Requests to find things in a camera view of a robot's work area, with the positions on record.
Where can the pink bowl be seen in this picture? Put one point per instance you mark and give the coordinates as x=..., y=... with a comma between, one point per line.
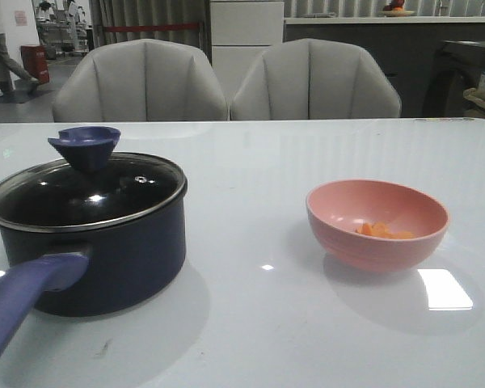
x=337, y=208

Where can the glass lid with blue knob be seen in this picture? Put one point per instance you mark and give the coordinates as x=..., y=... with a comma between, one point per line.
x=91, y=186

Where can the right grey upholstered chair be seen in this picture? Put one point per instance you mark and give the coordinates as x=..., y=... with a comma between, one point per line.
x=310, y=79

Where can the grey upholstered chair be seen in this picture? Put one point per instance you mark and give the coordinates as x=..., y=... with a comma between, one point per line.
x=141, y=80
x=310, y=79

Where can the left grey upholstered chair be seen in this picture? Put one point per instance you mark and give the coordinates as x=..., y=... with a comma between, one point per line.
x=141, y=80

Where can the white cabinet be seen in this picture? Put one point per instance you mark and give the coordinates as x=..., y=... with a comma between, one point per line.
x=239, y=31

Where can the dark blue saucepan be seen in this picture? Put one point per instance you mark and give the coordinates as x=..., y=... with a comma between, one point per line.
x=92, y=272

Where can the red barrier belt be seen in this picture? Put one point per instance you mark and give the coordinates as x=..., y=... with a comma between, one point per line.
x=154, y=28

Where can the grey counter with white top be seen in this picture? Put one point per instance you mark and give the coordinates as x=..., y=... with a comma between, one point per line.
x=403, y=46

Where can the fruit plate on counter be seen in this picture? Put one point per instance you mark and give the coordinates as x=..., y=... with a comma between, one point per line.
x=396, y=8

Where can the red bin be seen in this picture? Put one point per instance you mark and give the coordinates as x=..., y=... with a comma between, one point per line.
x=34, y=62

